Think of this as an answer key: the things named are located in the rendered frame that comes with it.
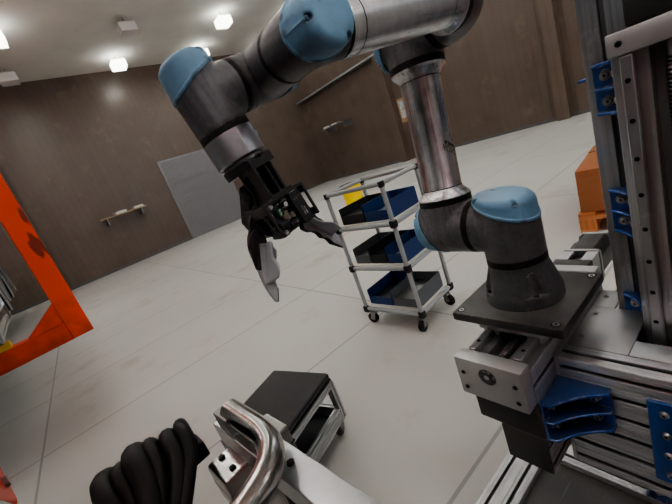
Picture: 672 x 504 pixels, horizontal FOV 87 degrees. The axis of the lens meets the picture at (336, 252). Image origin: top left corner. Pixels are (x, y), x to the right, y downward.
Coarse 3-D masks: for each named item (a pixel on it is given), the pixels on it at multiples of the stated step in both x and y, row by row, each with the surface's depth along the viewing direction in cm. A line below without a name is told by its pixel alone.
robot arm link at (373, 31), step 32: (288, 0) 39; (320, 0) 38; (352, 0) 43; (384, 0) 46; (416, 0) 50; (448, 0) 54; (480, 0) 59; (288, 32) 39; (320, 32) 38; (352, 32) 41; (384, 32) 47; (416, 32) 53; (448, 32) 61; (288, 64) 43; (320, 64) 44
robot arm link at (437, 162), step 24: (384, 48) 73; (408, 48) 70; (432, 48) 69; (384, 72) 79; (408, 72) 71; (432, 72) 72; (408, 96) 74; (432, 96) 72; (408, 120) 77; (432, 120) 73; (432, 144) 75; (432, 168) 76; (456, 168) 77; (432, 192) 78; (456, 192) 76; (432, 216) 78; (456, 216) 75; (432, 240) 81; (456, 240) 76
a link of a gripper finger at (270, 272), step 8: (264, 248) 53; (272, 248) 51; (264, 256) 53; (272, 256) 51; (264, 264) 53; (272, 264) 51; (264, 272) 53; (272, 272) 51; (264, 280) 52; (272, 280) 51; (272, 288) 53; (272, 296) 53
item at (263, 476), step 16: (224, 416) 39; (240, 416) 37; (256, 416) 36; (240, 432) 36; (256, 432) 34; (272, 432) 33; (256, 448) 33; (272, 448) 31; (256, 464) 30; (272, 464) 30; (256, 480) 28; (272, 480) 29; (240, 496) 27; (256, 496) 27; (272, 496) 29
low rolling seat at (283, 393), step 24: (264, 384) 168; (288, 384) 161; (312, 384) 154; (264, 408) 150; (288, 408) 145; (312, 408) 146; (336, 408) 162; (312, 432) 161; (336, 432) 164; (312, 456) 142
